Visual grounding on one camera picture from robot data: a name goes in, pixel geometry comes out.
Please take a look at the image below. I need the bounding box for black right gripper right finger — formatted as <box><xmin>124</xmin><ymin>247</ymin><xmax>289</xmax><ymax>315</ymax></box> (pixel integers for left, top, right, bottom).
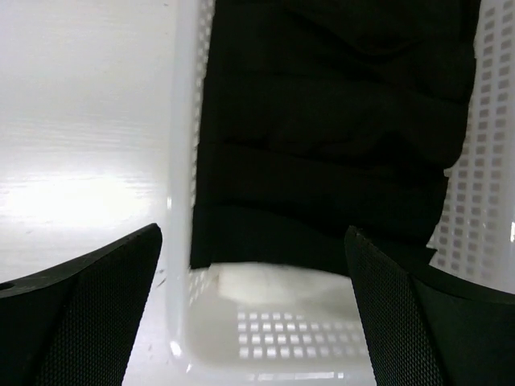
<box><xmin>345</xmin><ymin>227</ymin><xmax>514</xmax><ymax>385</ymax></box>

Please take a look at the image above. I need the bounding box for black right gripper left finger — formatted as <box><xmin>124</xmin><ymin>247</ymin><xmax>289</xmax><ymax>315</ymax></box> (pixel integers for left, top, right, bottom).
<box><xmin>1</xmin><ymin>224</ymin><xmax>163</xmax><ymax>386</ymax></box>

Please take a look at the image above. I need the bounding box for black pleated skirt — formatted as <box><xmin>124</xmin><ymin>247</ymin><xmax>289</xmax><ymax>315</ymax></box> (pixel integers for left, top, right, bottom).
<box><xmin>189</xmin><ymin>1</ymin><xmax>480</xmax><ymax>275</ymax></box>

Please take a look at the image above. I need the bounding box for white perforated plastic basket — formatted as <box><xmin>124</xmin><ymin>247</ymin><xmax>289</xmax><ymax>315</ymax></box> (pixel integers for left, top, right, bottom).
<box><xmin>167</xmin><ymin>1</ymin><xmax>514</xmax><ymax>385</ymax></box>

